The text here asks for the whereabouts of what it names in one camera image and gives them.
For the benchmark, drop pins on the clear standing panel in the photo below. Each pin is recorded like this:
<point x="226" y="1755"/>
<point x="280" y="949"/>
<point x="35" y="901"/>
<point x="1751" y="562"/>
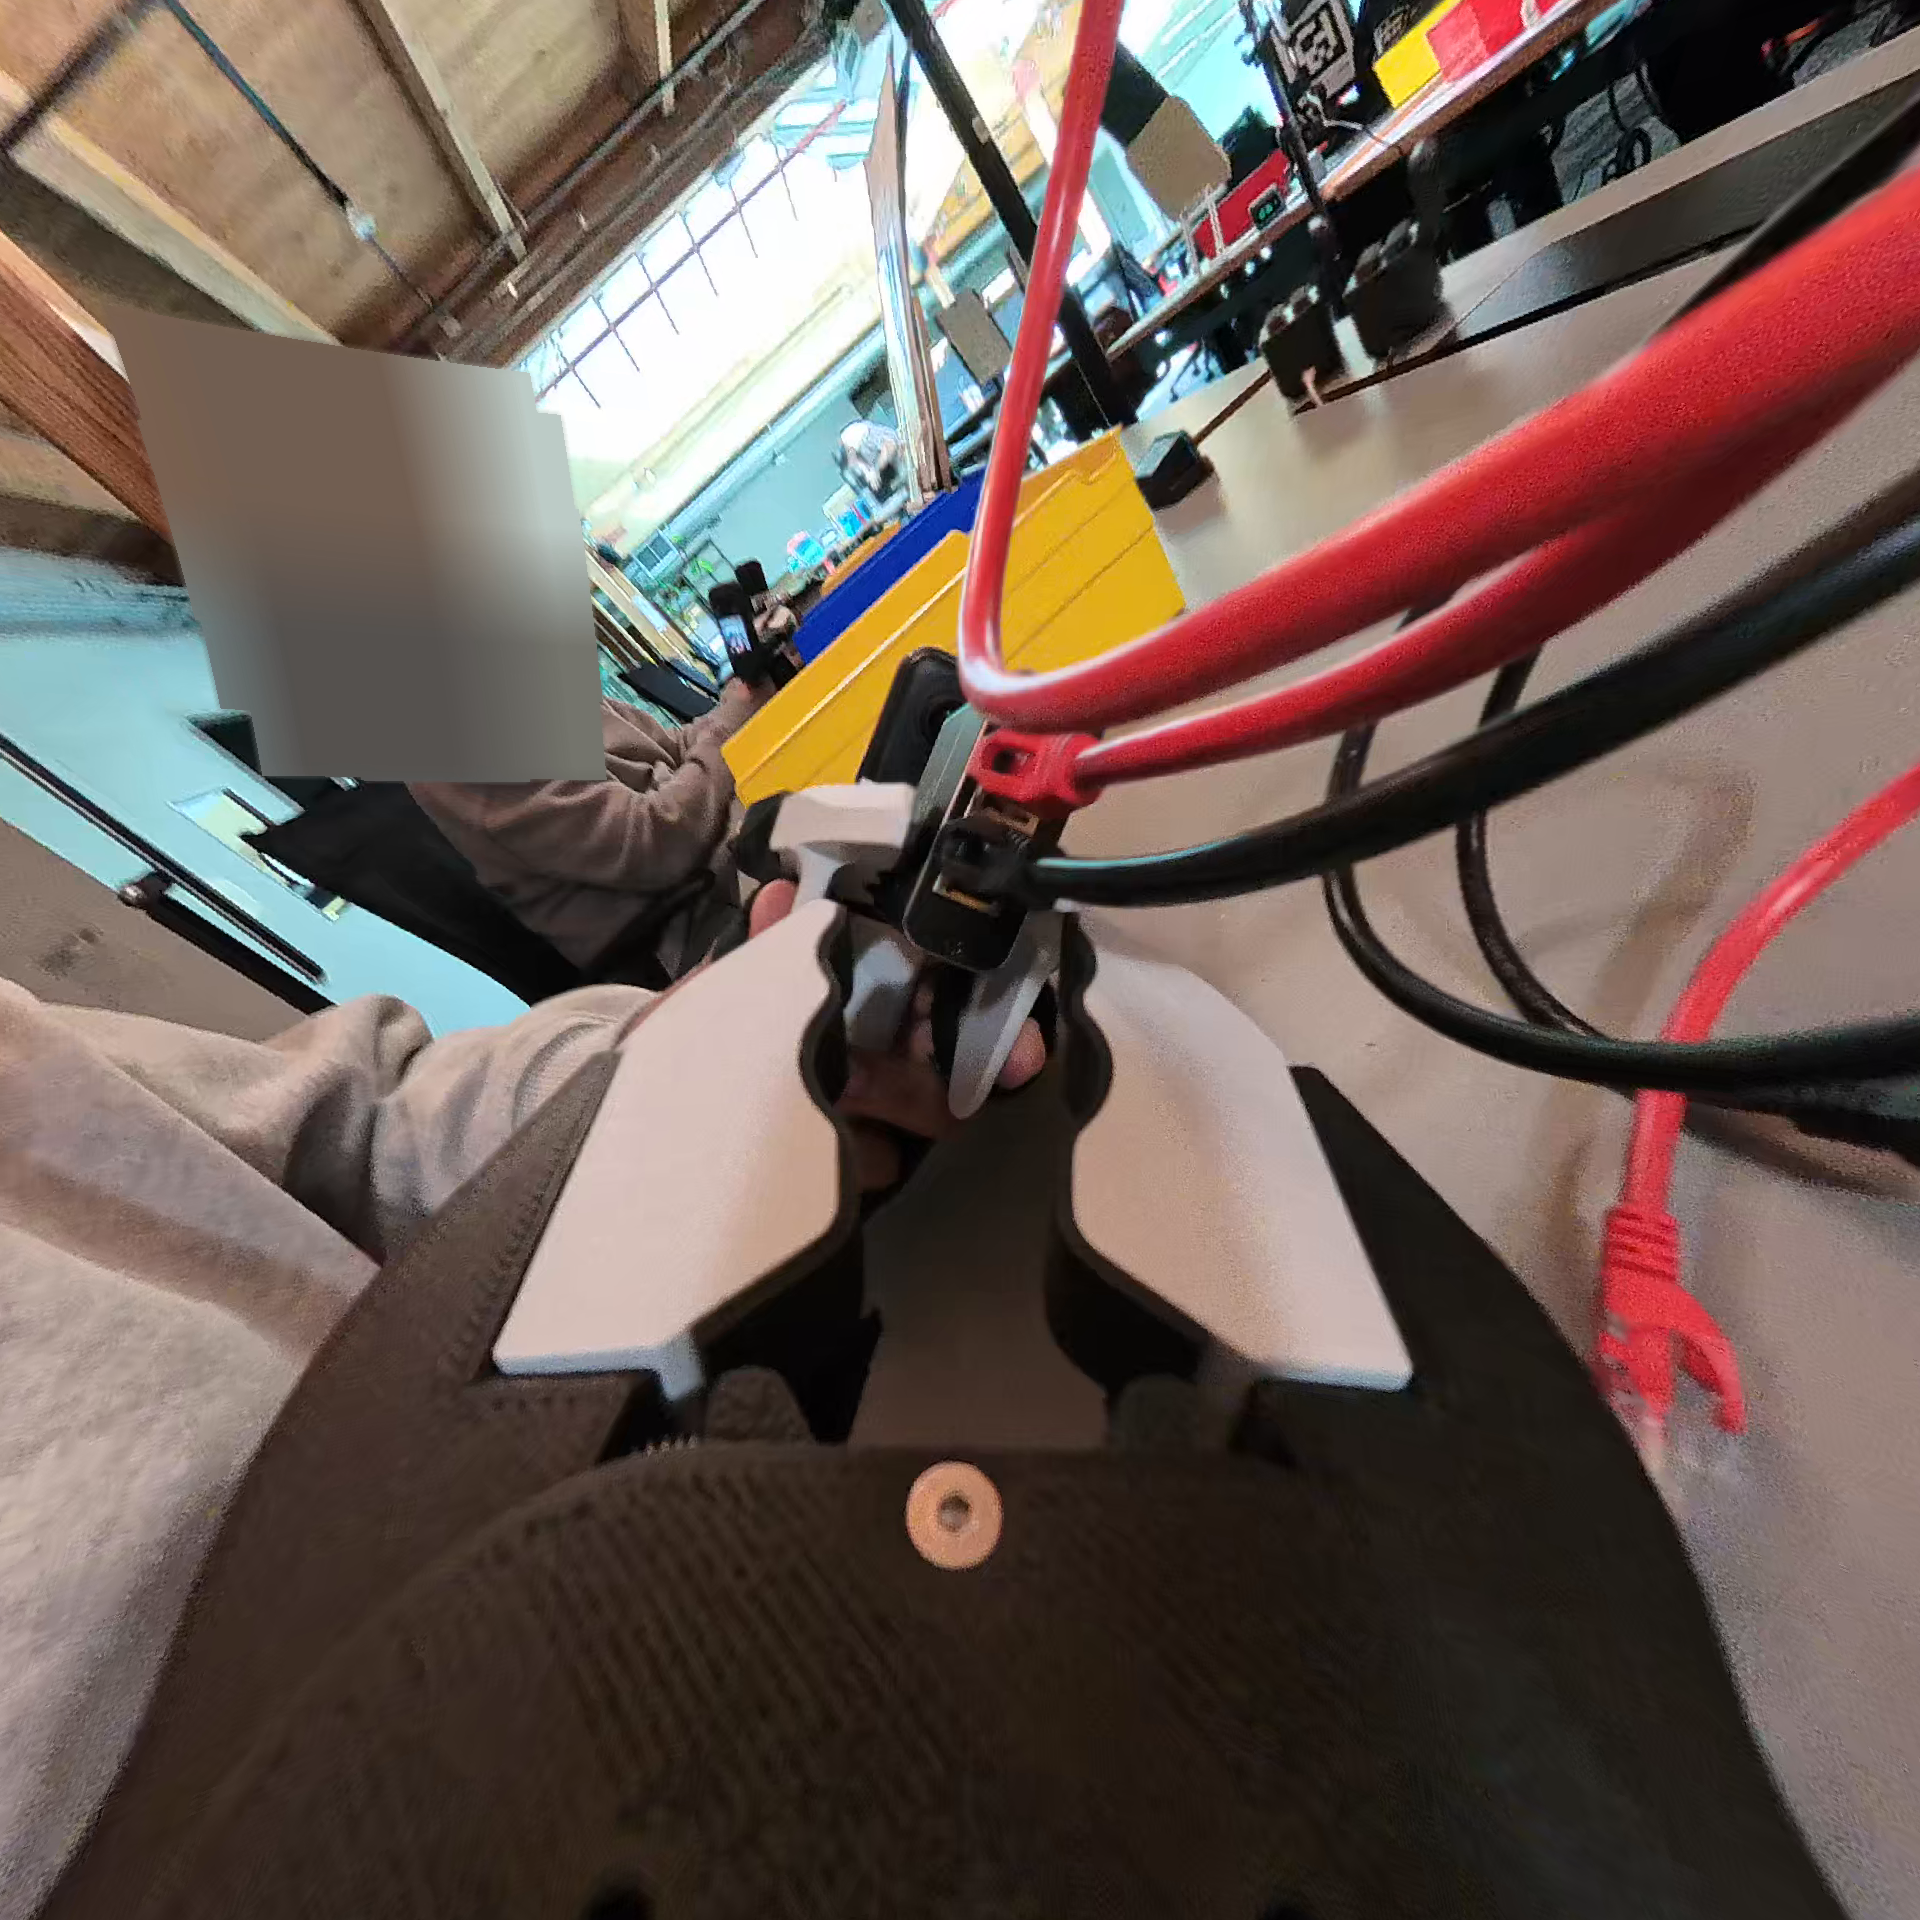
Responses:
<point x="900" y="270"/>

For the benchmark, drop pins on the black office chair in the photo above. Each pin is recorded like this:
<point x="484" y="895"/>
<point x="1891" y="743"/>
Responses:
<point x="375" y="884"/>

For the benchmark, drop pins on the small black box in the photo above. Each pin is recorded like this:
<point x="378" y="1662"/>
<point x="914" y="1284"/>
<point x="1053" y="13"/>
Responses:
<point x="1172" y="464"/>

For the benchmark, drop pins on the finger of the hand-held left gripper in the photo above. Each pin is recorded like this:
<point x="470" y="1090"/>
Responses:
<point x="992" y="1034"/>
<point x="848" y="824"/>

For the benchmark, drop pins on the person's left forearm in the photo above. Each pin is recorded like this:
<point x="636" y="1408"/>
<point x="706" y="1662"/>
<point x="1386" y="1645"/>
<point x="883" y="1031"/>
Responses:
<point x="494" y="1065"/>

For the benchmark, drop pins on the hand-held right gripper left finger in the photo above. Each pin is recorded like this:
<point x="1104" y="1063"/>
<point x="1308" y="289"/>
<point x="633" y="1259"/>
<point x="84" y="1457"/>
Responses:
<point x="674" y="1184"/>

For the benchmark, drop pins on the red plastic bin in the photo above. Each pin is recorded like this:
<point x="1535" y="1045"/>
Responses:
<point x="1501" y="19"/>

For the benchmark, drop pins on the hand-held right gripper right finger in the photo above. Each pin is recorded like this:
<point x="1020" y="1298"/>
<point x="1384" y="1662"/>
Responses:
<point x="1244" y="1200"/>

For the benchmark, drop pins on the wooden background table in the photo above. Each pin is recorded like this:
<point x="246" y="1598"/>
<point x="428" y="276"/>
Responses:
<point x="1351" y="164"/>

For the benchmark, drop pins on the yellow plastic bin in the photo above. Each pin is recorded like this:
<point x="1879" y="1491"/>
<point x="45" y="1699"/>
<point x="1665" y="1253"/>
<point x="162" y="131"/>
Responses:
<point x="1080" y="571"/>

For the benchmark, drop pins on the black white marker board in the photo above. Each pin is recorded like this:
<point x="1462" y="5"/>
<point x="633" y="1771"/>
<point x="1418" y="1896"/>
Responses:
<point x="1321" y="38"/>

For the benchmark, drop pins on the person's grey jacket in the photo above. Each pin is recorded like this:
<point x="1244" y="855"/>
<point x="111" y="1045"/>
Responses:
<point x="151" y="1350"/>

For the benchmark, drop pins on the person's left hand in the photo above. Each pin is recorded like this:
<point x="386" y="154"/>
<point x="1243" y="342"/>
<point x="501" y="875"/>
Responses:
<point x="900" y="1106"/>

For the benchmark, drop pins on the black network switch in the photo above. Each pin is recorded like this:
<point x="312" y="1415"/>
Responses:
<point x="932" y="919"/>

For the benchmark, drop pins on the blue plastic bin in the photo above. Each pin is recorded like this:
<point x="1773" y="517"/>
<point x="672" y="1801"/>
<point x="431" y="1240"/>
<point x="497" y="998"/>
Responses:
<point x="885" y="571"/>

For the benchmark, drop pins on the black pole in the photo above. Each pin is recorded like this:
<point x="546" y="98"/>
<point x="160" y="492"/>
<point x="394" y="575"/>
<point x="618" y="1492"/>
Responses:
<point x="991" y="181"/>

